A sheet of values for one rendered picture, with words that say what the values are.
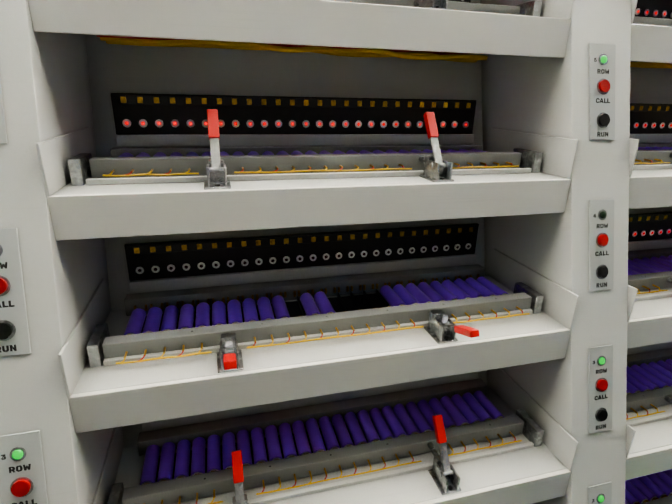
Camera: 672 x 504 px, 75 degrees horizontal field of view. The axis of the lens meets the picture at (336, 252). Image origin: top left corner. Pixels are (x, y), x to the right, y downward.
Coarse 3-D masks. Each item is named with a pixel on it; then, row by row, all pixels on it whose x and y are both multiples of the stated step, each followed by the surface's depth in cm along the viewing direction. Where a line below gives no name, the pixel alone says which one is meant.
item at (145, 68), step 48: (96, 48) 60; (144, 48) 61; (192, 48) 63; (96, 96) 60; (288, 96) 67; (336, 96) 69; (384, 96) 71; (432, 96) 73; (480, 96) 75; (96, 144) 61; (480, 144) 76; (144, 240) 63; (480, 240) 77
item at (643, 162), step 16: (640, 112) 80; (656, 112) 81; (640, 128) 81; (656, 128) 82; (640, 144) 79; (656, 144) 80; (640, 160) 67; (656, 160) 69; (640, 176) 60; (656, 176) 61; (640, 192) 61; (656, 192) 62
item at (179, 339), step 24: (336, 312) 57; (360, 312) 57; (384, 312) 57; (408, 312) 58; (456, 312) 60; (480, 312) 60; (120, 336) 50; (144, 336) 51; (168, 336) 51; (192, 336) 51; (216, 336) 52; (240, 336) 53; (264, 336) 54; (288, 336) 53; (336, 336) 54; (144, 360) 49
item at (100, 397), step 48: (144, 288) 61; (528, 288) 65; (96, 336) 50; (384, 336) 56; (480, 336) 57; (528, 336) 57; (96, 384) 46; (144, 384) 46; (192, 384) 47; (240, 384) 48; (288, 384) 50; (336, 384) 52; (384, 384) 54
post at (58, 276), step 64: (0, 0) 40; (0, 64) 40; (64, 64) 50; (64, 128) 49; (0, 192) 41; (64, 256) 46; (64, 320) 44; (0, 384) 42; (64, 384) 44; (64, 448) 44
